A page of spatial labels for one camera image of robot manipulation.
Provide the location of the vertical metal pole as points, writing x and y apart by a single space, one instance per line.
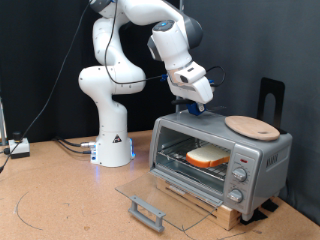
182 2

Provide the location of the slotted wooden block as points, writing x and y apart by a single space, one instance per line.
230 216

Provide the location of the black metal bookend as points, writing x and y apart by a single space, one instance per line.
266 87

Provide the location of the silver toaster oven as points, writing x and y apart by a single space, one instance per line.
263 156

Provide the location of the emergency stop button box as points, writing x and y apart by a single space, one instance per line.
19 146

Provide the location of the metal frame post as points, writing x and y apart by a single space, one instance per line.
2 123

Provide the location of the white bread slice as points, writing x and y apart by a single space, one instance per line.
206 155

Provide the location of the silver oven knob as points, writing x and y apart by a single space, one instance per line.
235 195
240 174

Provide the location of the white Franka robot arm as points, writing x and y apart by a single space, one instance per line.
110 143

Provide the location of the round wooden cutting board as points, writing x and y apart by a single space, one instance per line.
251 128

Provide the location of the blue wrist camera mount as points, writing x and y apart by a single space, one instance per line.
163 78

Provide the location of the black foam pad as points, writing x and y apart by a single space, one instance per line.
254 216
270 205

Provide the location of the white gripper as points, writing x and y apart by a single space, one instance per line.
196 88

